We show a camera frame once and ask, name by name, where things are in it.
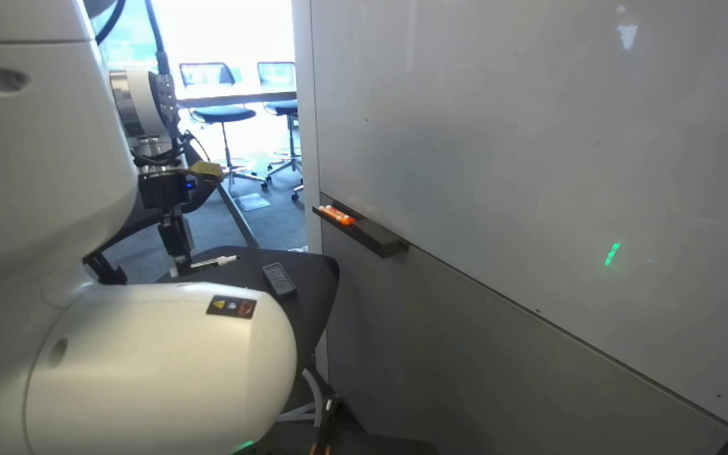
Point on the white glass whiteboard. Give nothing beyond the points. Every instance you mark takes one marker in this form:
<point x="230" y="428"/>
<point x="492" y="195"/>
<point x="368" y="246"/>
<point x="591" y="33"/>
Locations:
<point x="557" y="181"/>

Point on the dark felt eraser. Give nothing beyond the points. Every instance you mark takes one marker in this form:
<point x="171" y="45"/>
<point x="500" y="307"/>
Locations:
<point x="278" y="280"/>

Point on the dark whiteboard tray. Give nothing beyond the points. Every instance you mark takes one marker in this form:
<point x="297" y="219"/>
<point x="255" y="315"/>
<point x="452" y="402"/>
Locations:
<point x="369" y="233"/>

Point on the black office chair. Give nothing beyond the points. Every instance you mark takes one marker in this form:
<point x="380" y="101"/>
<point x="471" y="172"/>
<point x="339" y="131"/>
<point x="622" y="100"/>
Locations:
<point x="303" y="283"/>

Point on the blue stool left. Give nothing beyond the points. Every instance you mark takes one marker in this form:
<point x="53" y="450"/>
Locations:
<point x="213" y="74"/>

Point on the blue stool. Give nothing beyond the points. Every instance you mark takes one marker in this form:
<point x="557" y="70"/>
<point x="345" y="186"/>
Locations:
<point x="282" y="74"/>
<point x="213" y="74"/>

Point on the blue stool right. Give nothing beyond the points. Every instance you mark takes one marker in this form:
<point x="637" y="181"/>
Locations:
<point x="282" y="74"/>

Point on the white marker pen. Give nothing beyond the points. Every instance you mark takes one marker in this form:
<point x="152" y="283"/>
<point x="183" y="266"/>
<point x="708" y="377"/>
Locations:
<point x="210" y="261"/>

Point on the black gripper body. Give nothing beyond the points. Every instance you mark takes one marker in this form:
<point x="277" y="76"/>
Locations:
<point x="167" y="194"/>

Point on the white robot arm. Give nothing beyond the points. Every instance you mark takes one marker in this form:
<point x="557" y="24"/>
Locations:
<point x="90" y="367"/>

